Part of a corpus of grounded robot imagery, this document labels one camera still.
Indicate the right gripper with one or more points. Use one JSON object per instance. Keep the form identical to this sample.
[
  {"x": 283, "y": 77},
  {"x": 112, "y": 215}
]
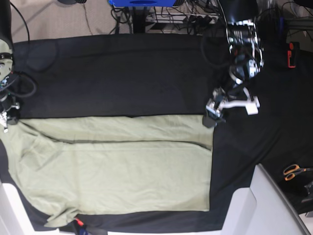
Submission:
[{"x": 9, "y": 115}]

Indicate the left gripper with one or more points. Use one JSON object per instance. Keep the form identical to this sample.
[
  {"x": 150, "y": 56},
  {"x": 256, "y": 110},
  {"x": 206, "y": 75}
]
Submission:
[{"x": 227, "y": 91}]

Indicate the light green T-shirt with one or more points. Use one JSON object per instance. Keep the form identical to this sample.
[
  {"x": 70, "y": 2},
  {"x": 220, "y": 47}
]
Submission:
[{"x": 111, "y": 165}]

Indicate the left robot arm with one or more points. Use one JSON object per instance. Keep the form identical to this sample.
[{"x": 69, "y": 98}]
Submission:
[{"x": 245, "y": 62}]

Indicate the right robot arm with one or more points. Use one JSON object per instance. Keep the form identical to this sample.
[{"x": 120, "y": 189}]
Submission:
[{"x": 7, "y": 78}]

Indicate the black table cloth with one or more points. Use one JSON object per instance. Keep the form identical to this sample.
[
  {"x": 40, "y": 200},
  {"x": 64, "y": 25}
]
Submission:
[{"x": 157, "y": 74}]

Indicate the red black clamp right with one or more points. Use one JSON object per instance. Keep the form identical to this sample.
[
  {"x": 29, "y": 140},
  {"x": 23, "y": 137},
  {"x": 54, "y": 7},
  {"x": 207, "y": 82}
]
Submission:
[{"x": 292, "y": 54}]

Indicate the red black clamp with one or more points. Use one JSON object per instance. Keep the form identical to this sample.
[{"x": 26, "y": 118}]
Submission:
[
  {"x": 292, "y": 54},
  {"x": 79, "y": 227}
]

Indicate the white power strip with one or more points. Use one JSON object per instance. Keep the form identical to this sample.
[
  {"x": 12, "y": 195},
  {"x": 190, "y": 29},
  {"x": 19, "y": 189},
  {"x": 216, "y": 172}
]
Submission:
[{"x": 179, "y": 18}]

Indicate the red black clamp bottom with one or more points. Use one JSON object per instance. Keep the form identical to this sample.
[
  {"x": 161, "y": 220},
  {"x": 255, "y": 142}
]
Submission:
[{"x": 79, "y": 227}]

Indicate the blue plastic box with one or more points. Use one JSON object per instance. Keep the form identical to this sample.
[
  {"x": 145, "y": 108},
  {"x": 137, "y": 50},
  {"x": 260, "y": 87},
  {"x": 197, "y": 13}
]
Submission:
[{"x": 142, "y": 3}]

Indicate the orange handled scissors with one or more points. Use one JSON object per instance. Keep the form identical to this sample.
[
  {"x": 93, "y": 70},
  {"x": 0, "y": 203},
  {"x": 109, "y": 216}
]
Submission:
[{"x": 293, "y": 170}]

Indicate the white table frame right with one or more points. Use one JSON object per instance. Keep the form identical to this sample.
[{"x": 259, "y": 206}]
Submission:
[{"x": 262, "y": 209}]

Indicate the white table frame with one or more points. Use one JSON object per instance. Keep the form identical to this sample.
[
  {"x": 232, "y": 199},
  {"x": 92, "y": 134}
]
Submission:
[
  {"x": 13, "y": 217},
  {"x": 262, "y": 209}
]

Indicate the white table frame left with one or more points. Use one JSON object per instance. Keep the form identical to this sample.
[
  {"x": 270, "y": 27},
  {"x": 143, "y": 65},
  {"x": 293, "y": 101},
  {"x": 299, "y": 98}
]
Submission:
[{"x": 13, "y": 217}]

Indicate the black metal stand post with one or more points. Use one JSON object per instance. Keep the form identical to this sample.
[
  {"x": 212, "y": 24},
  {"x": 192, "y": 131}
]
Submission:
[{"x": 139, "y": 15}]

